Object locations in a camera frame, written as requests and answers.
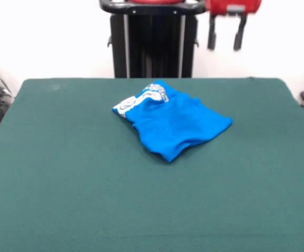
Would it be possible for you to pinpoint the blue printed t-shirt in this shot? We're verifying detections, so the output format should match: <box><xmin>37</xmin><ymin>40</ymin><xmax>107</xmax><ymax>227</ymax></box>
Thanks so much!
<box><xmin>111</xmin><ymin>79</ymin><xmax>233</xmax><ymax>163</ymax></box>

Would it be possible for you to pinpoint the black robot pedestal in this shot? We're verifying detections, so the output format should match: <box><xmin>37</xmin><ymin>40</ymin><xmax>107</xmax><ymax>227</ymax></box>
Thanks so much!
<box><xmin>99</xmin><ymin>0</ymin><xmax>207</xmax><ymax>79</ymax></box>

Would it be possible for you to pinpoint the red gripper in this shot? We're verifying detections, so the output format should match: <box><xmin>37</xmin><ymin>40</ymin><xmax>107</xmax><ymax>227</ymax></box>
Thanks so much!
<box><xmin>205</xmin><ymin>0</ymin><xmax>263</xmax><ymax>51</ymax></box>

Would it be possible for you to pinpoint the dark green tablecloth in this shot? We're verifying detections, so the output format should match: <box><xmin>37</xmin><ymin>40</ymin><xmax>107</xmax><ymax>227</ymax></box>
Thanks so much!
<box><xmin>0</xmin><ymin>77</ymin><xmax>304</xmax><ymax>252</ymax></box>

